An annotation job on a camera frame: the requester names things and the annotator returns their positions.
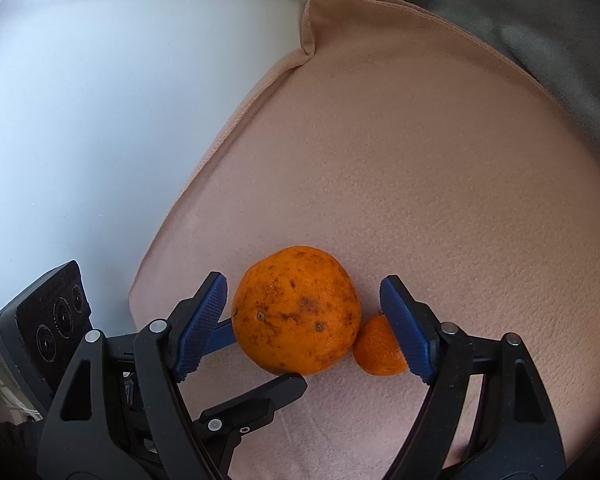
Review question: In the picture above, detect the small mandarin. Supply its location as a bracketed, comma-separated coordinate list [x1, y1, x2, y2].
[352, 312, 410, 377]

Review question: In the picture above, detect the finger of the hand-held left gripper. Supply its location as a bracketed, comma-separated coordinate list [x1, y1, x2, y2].
[192, 372, 308, 478]
[200, 316, 239, 361]

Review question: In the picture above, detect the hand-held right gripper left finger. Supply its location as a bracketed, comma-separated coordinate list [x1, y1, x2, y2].
[32, 271, 231, 480]

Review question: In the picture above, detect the beige cloth mat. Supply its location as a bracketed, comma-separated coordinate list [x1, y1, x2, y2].
[127, 0, 600, 480]

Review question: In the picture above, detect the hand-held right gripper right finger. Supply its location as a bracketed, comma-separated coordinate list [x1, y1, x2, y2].
[379, 275, 567, 480]

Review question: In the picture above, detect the grey fleece blanket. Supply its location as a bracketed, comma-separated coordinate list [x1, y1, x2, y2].
[355, 0, 600, 171]

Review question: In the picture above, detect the large spotted orange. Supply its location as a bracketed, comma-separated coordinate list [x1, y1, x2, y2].
[231, 246, 362, 376]

